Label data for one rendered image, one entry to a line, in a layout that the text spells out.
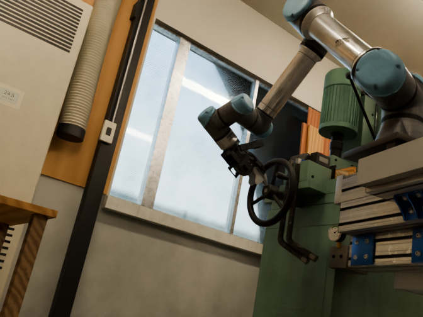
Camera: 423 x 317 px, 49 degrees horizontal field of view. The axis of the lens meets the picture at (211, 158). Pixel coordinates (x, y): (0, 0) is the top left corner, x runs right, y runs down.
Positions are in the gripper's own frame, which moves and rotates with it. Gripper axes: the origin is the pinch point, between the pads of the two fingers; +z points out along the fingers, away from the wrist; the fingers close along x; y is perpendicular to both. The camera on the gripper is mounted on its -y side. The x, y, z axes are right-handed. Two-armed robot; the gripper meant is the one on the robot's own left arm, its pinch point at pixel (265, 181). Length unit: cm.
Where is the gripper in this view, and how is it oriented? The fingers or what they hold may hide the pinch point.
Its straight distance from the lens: 174.3
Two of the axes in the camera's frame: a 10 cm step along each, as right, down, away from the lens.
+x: 5.5, -1.7, -8.2
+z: 6.1, 7.5, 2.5
